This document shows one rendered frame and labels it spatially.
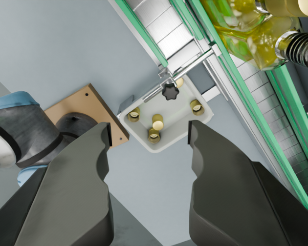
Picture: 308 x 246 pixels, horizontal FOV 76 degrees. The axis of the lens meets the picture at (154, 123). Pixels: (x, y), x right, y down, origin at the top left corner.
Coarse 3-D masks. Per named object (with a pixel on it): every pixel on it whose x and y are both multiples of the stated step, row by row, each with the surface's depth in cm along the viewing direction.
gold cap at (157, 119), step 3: (156, 114) 62; (159, 114) 62; (153, 117) 62; (156, 117) 60; (159, 117) 61; (162, 117) 62; (153, 120) 60; (156, 120) 59; (159, 120) 59; (162, 120) 60; (153, 123) 59; (156, 123) 59; (159, 123) 59; (162, 123) 59; (153, 126) 59; (156, 126) 59; (159, 126) 60; (162, 126) 60; (156, 129) 60; (159, 129) 60
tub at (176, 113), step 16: (144, 96) 52; (160, 96) 59; (176, 96) 60; (192, 96) 60; (128, 112) 54; (144, 112) 62; (160, 112) 62; (176, 112) 62; (192, 112) 62; (208, 112) 55; (128, 128) 56; (144, 128) 64; (176, 128) 62; (144, 144) 59; (160, 144) 61
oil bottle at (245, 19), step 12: (204, 0) 30; (216, 0) 25; (228, 0) 22; (240, 0) 21; (252, 0) 20; (216, 12) 28; (228, 12) 24; (240, 12) 22; (252, 12) 21; (216, 24) 32; (228, 24) 27; (240, 24) 23; (252, 24) 22
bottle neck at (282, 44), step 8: (288, 32) 21; (296, 32) 21; (280, 40) 21; (288, 40) 20; (296, 40) 19; (304, 40) 19; (280, 48) 21; (288, 48) 20; (296, 48) 19; (304, 48) 18; (280, 56) 22; (288, 56) 20; (296, 56) 19; (304, 56) 18; (304, 64) 19
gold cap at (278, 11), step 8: (272, 0) 17; (280, 0) 16; (288, 0) 15; (296, 0) 14; (304, 0) 14; (272, 8) 17; (280, 8) 16; (288, 8) 15; (296, 8) 15; (304, 8) 14; (280, 16) 18; (288, 16) 17; (296, 16) 16; (304, 16) 15
